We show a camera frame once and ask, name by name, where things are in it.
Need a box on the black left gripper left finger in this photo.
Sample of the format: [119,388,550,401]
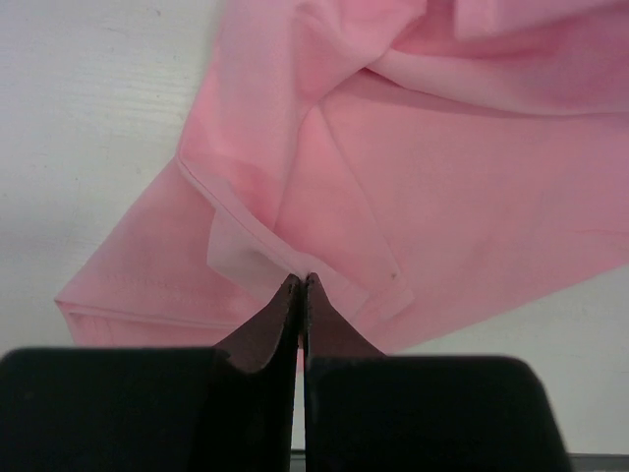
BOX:
[1,276,300,471]

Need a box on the pink t shirt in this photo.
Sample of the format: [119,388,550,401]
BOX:
[56,1,628,351]

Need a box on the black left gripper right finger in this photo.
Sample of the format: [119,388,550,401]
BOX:
[303,274,571,471]

